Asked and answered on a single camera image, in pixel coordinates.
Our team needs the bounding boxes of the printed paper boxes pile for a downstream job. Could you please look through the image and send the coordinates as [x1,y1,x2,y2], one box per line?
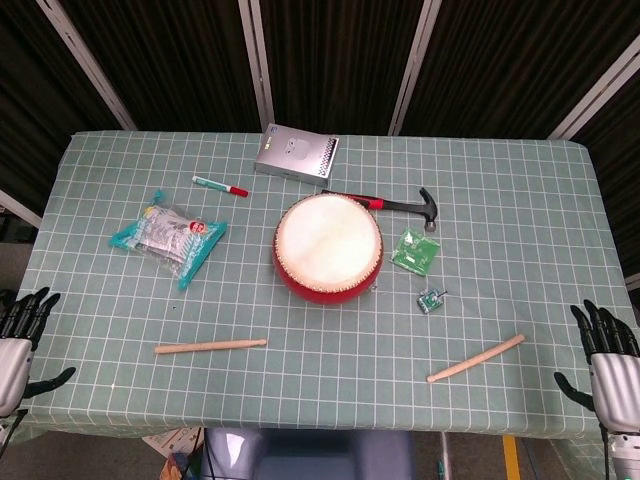
[142,427,206,480]

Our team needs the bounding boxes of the black claw hammer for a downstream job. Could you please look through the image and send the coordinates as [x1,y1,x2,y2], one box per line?
[320,186,440,233]

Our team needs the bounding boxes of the green circuit board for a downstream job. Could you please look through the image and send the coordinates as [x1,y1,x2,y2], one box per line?
[389,227,441,277]

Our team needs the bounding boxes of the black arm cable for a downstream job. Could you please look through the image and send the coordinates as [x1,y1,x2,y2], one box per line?
[0,407,27,446]
[597,422,615,480]

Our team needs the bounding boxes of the blue-grey robot torso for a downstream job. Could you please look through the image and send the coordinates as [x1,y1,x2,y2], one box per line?
[199,427,416,480]

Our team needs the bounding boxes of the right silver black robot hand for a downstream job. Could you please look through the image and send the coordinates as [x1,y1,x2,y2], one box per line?
[553,298,640,436]

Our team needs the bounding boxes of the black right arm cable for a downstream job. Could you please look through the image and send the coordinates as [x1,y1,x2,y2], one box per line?
[597,422,615,480]

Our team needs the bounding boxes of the dark pleated curtain panel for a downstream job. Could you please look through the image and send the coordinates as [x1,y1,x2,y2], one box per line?
[0,0,124,201]
[257,0,426,135]
[399,0,640,139]
[57,0,264,132]

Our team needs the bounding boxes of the silver earbuds box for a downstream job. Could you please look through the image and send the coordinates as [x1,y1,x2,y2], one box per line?
[254,122,341,189]

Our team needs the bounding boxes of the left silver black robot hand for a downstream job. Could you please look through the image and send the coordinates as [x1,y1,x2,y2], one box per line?
[0,286,77,419]

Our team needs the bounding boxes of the teal clear snack bag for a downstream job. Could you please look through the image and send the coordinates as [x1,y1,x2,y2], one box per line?
[108,188,229,292]

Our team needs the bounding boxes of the white table leg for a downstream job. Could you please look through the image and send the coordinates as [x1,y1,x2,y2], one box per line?
[438,432,454,480]

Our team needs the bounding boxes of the small green electronic module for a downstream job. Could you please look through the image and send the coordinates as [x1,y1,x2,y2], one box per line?
[415,287,449,315]

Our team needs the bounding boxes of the red drum white skin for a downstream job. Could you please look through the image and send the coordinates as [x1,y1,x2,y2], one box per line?
[272,193,386,306]

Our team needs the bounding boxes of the white partition post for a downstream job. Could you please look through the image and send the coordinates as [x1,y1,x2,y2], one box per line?
[238,0,275,134]
[388,0,442,136]
[0,188,42,229]
[37,0,137,131]
[547,37,640,141]

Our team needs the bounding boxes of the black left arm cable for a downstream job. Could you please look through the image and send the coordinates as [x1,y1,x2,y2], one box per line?
[0,407,27,446]

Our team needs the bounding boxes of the wooden drumstick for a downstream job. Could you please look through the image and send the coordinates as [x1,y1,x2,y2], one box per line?
[153,338,268,356]
[426,333,527,385]

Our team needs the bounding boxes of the green marker red cap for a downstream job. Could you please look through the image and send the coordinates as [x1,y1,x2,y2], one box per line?
[191,174,250,198]

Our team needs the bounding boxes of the green grid cutting mat table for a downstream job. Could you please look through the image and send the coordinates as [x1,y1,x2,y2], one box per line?
[0,130,631,446]

